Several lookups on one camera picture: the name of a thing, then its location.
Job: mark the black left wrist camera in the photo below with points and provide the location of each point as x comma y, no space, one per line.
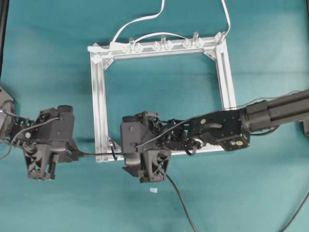
58,130

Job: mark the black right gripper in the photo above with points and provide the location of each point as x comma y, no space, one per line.
149,166

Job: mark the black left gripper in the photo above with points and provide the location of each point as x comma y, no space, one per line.
41,162

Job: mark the aluminium extrusion frame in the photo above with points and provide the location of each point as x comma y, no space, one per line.
176,77

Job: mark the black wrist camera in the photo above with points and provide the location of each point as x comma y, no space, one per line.
58,130
136,130

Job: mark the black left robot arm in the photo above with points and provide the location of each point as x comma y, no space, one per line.
15,130

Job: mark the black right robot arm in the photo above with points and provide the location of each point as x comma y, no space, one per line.
147,142

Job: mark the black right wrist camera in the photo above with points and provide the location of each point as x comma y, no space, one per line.
136,130

